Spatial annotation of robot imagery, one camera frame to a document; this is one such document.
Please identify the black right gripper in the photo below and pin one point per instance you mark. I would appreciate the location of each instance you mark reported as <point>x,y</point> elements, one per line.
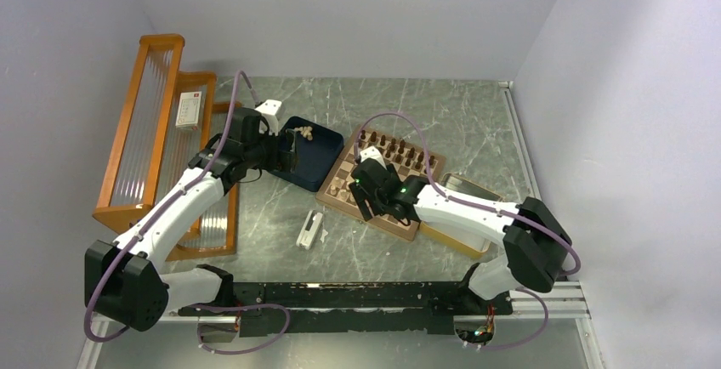
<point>360,196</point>

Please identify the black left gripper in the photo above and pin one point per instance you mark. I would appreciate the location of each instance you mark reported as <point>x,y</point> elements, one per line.
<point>280,160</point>

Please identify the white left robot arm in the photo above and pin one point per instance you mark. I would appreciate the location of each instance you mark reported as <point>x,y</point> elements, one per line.
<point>122,280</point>

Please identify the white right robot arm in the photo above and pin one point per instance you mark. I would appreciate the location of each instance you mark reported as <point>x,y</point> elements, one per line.
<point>532,245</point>

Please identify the pile of light chess pieces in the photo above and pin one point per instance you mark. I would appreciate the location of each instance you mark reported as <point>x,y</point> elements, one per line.
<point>305,132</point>

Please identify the dark blue tray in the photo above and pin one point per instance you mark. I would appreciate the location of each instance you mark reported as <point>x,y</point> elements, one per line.
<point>316,156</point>

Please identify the white stapler-like device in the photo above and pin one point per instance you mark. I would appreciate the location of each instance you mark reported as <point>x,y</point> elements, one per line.
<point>310,229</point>

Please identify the yellow tray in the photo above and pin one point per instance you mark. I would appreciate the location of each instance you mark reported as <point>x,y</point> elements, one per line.
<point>461,215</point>

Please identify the white card box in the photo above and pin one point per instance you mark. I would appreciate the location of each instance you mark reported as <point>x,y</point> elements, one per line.
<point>188,112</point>

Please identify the orange wooden rack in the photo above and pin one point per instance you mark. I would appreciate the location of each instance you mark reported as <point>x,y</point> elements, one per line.
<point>149,153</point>

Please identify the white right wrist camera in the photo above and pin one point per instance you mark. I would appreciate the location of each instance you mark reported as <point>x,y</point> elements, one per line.
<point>372,153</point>

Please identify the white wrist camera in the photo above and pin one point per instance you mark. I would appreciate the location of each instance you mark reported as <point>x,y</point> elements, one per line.
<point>372,153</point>
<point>271,110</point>

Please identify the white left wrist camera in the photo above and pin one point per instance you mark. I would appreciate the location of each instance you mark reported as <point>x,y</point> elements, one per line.
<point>271,110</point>

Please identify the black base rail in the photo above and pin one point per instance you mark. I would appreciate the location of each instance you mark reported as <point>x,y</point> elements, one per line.
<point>429,306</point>

